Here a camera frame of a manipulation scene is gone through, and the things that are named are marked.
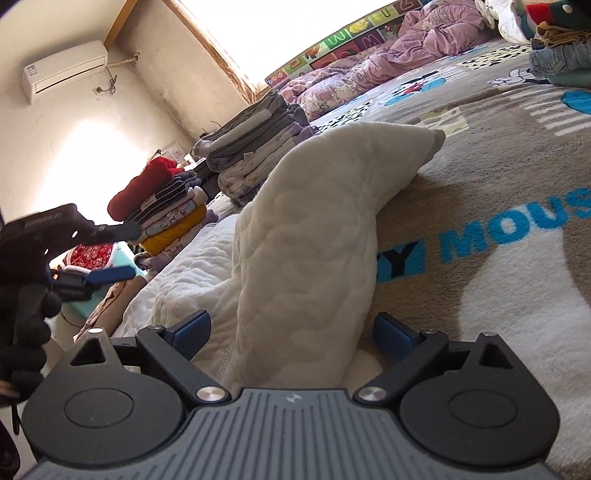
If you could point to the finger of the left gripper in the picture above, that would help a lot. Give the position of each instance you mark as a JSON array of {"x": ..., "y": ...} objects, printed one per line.
[
  {"x": 108, "y": 234},
  {"x": 76, "y": 285}
]

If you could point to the brown Mickey Mouse blanket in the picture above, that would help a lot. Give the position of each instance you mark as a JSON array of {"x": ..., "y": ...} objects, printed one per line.
[{"x": 493, "y": 234}]

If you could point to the white wall air conditioner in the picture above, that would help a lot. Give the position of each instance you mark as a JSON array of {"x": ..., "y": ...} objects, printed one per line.
[{"x": 63, "y": 68}]

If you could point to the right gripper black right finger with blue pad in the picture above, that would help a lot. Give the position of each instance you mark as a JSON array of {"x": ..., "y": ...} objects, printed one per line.
[{"x": 415, "y": 356}]

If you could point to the jeans and green clothes stack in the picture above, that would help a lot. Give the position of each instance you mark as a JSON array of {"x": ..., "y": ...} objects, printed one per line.
[{"x": 561, "y": 42}]

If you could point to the purple crumpled quilt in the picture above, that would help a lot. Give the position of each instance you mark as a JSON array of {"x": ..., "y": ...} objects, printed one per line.
[{"x": 439, "y": 29}]

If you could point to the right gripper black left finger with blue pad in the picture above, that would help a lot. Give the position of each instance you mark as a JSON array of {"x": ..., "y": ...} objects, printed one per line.
[{"x": 167, "y": 352}]

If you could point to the white quilted sweatshirt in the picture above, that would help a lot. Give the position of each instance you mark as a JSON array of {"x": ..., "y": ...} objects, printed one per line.
[{"x": 289, "y": 281}]

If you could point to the grey folded clothes stack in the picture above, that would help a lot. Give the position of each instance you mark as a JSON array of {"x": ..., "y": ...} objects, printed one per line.
[{"x": 243, "y": 152}]

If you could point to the black gloved hand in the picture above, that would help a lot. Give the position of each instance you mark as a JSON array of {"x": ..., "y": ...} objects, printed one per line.
[{"x": 24, "y": 333}]

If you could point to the window with wooden frame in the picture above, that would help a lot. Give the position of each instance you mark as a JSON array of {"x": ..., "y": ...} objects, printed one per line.
[{"x": 249, "y": 40}]

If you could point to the white clothes pile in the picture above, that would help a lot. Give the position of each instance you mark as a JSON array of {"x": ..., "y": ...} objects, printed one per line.
[{"x": 503, "y": 17}]

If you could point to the colourful alphabet foam mat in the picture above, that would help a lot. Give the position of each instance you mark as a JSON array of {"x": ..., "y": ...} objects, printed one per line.
[{"x": 370, "y": 31}]

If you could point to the red and yellow clothes stack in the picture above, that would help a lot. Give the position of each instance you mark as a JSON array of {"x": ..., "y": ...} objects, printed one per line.
[{"x": 167, "y": 203}]

